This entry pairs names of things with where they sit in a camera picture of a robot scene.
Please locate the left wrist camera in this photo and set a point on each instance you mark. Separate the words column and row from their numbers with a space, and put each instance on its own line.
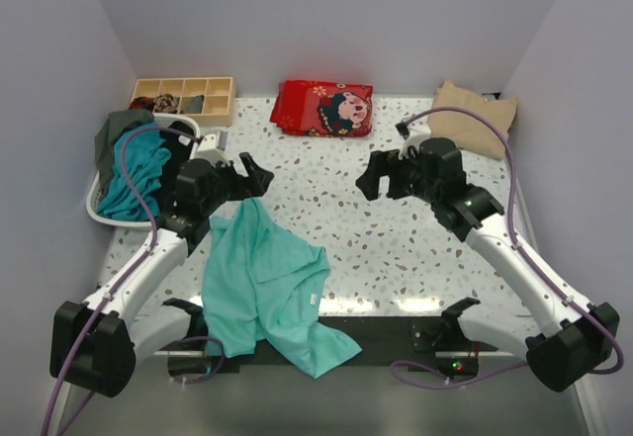
column 212, row 148

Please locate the black garment with label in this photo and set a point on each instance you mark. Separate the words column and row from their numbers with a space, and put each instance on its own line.
column 180, row 148

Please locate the mint green t shirt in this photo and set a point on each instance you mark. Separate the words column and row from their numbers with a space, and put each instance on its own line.
column 262, row 282

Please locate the beige folded t shirt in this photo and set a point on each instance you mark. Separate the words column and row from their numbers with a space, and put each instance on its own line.
column 469, row 133

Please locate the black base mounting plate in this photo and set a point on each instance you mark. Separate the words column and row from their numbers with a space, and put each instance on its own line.
column 424, row 339

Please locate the aluminium frame rail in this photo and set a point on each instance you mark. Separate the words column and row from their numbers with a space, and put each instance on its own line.
column 573, row 336

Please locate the red folded cartoon blanket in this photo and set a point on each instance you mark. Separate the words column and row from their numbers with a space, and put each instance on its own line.
column 316, row 108

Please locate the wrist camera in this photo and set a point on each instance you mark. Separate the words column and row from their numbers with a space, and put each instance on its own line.
column 413, row 135
column 212, row 148

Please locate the dark grey t shirt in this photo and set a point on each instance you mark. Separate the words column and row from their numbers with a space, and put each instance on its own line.
column 116, row 125

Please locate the white plastic laundry basket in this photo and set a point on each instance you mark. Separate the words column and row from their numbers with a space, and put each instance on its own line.
column 180, row 125

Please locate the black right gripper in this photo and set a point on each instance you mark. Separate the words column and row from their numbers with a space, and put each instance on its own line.
column 383, row 163

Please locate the grey sock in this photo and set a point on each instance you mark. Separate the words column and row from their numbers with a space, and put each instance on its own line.
column 192, row 105

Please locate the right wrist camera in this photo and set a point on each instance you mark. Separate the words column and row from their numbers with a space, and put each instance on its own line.
column 413, row 135

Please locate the pink brown patterned sock roll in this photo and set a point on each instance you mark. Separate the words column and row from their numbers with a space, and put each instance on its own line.
column 166, row 103

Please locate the teal t shirt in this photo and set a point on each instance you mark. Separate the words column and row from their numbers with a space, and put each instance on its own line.
column 138, row 160

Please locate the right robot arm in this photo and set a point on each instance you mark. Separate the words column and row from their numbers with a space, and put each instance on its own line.
column 461, row 208

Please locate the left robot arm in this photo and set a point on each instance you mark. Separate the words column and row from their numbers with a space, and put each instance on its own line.
column 96, row 344

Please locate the red black patterned sock roll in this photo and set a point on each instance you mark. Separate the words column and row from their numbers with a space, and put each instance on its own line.
column 142, row 103

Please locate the wooden compartment organizer box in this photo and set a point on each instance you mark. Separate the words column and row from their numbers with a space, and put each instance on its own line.
column 219, row 95

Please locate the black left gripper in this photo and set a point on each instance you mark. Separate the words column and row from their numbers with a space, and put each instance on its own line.
column 253, row 186

